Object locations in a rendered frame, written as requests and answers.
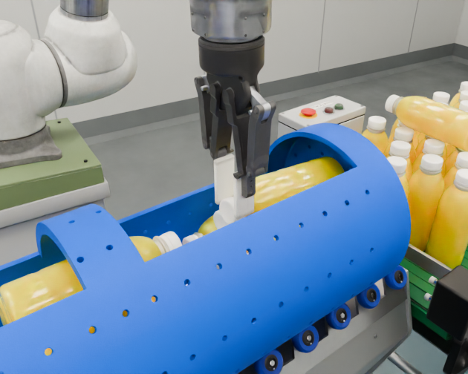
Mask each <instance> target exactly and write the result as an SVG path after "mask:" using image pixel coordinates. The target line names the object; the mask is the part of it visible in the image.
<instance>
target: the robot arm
mask: <svg viewBox="0 0 468 374"><path fill-rule="evenodd" d="M108 1H109V0H60V5H59V6H58V7H57V8H56V9H55V10H54V11H53V12H52V14H50V16H49V20H48V25H47V27H46V30H45V33H44V38H43V39H32V38H31V36H30V34H29V33H28V32H27V31H26V30H25V29H24V28H23V27H21V26H19V25H17V24H14V23H12V22H9V21H5V20H0V168H8V167H13V166H18V165H25V164H29V163H37V162H41V161H51V160H59V159H61V158H62V151H61V150H60V149H59V148H57V147H56V145H55V143H54V141H53V139H52V137H51V134H50V132H51V130H50V126H49V125H46V121H45V116H47V115H49V114H51V113H52V112H53V111H55V110H56V109H57V108H63V107H68V106H74V105H81V104H84V103H87V102H93V101H95V100H98V99H102V98H104V97H107V96H110V95H112V94H115V93H116V92H118V91H119V90H121V89H122V88H124V87H125V86H127V84H128V83H130V81H132V80H133V78H134V75H135V74H136V70H137V53H136V50H135V48H134V45H133V43H132V41H131V40H130V38H129V37H128V36H127V35H126V34H125V33H124V32H123V31H122V30H121V29H120V23H119V22H118V20H117V19H116V17H115V16H114V14H113V13H112V12H111V11H110V10H109V9H108ZM189 7H190V19H191V28H192V32H194V33H195V34H197V35H199V36H200V37H199V38H198V52H199V65H200V67H201V69H202V70H203V71H205V72H206V73H207V74H206V75H203V76H197V77H195V78H194V82H195V87H196V91H197V93H198V104H199V113H200V121H201V136H202V144H203V147H204V149H209V150H210V155H211V157H212V158H213V166H214V167H213V168H214V179H215V203H216V204H220V202H221V201H222V200H223V199H225V198H228V197H232V196H234V218H235V219H237V220H238V219H240V218H242V217H244V216H247V215H249V214H251V213H253V212H254V195H255V193H256V177H257V176H259V175H261V174H264V173H266V172H267V171H268V162H269V152H270V132H271V122H272V118H273V115H274V113H275V111H276V103H275V102H274V101H269V102H266V101H265V100H264V99H263V97H262V96H261V95H260V87H259V83H258V74H259V71H260V70H261V69H262V68H263V66H264V42H265V38H264V37H263V35H264V34H265V33H267V32H268V31H269V30H270V29H271V25H272V0H189ZM207 92H209V93H207ZM232 130H233V140H234V146H235V157H236V163H237V169H238V171H237V172H234V155H233V154H229V153H231V152H234V150H233V149H232V148H231V147H230V143H231V136H232ZM209 137H211V139H210V138H209ZM227 154H228V155H227Z"/></svg>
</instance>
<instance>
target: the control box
mask: <svg viewBox="0 0 468 374"><path fill-rule="evenodd" d="M329 102H330V103H329ZM324 103H327V104H324ZM337 103H341V104H343V109H336V108H334V106H335V104H337ZM326 107H332V108H333V109H334V112H332V113H326V112H324V109H325V108H326ZM303 108H312V109H314V110H316V113H315V114H314V115H312V116H311V117H307V116H305V115H304V114H302V113H301V110H302V109H303ZM364 115H365V106H363V105H360V104H358V103H355V102H352V101H350V100H348V99H345V98H342V97H341V96H337V95H335V96H331V97H328V98H326V99H321V100H319V101H316V102H312V103H310V104H307V105H303V106H301V107H298V108H294V109H291V110H289V111H285V112H282V113H280V114H279V126H278V138H280V137H281V136H283V135H285V134H289V133H290V132H293V131H297V130H299V129H301V128H305V127H308V126H310V125H314V124H318V123H334V124H338V125H343V126H345V127H347V128H350V129H352V130H354V131H356V132H358V133H359V134H362V130H363V121H364Z"/></svg>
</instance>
